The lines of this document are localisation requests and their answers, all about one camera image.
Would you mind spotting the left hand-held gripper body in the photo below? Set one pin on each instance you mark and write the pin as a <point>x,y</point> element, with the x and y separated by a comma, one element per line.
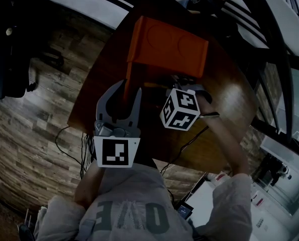
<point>115,150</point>

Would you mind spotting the white side desk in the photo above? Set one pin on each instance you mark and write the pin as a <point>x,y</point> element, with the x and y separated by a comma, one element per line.
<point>272,210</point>

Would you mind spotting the orange plastic tool box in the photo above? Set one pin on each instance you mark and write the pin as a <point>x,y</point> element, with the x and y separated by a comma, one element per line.
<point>164,46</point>

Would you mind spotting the black camera device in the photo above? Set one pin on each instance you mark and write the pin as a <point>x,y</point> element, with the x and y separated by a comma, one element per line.
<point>271,171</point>

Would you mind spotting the person's left forearm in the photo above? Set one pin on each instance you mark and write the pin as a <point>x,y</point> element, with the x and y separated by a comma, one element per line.
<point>89,187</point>

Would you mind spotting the small black screen device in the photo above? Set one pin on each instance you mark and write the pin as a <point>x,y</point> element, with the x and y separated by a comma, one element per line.
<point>185,210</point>

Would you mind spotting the person's right forearm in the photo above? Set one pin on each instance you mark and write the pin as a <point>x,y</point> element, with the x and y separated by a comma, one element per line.
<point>223,140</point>

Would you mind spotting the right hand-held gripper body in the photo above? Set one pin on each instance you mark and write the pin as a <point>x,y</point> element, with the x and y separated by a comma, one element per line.
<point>180,109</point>

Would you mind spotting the red and white packet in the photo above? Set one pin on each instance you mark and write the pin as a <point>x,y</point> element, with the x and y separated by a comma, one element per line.
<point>257,199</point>

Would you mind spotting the person's light printed shirt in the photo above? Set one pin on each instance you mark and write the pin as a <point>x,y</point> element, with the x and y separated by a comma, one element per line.
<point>139,197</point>

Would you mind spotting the person's black shoe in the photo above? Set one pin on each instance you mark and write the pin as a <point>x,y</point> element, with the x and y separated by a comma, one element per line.
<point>26,233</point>

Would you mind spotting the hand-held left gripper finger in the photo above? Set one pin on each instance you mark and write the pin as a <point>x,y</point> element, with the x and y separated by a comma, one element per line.
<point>136,112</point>
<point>102,104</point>

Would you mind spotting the black office chair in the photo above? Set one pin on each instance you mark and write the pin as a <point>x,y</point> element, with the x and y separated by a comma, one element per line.
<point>11,49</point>

